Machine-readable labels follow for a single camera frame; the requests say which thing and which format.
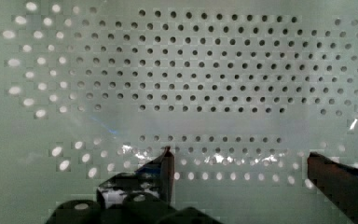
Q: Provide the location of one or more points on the mint green oval strainer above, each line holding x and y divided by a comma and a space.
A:
241, 91

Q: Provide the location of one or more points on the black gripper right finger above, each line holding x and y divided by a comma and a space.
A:
337, 181

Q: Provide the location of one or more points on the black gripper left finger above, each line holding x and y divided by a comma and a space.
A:
154, 177

